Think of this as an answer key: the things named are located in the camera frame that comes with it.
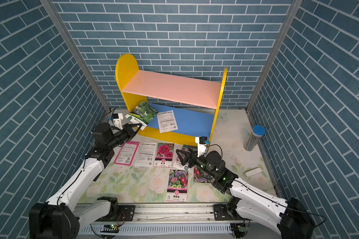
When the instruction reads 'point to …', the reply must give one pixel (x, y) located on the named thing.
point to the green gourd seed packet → (142, 114)
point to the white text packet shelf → (167, 121)
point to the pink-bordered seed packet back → (126, 153)
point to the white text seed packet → (146, 154)
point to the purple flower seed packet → (178, 163)
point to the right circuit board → (244, 229)
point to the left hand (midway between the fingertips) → (146, 125)
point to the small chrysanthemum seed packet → (200, 176)
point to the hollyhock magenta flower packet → (164, 155)
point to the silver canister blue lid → (252, 140)
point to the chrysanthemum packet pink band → (177, 186)
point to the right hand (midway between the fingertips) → (183, 150)
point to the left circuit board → (109, 228)
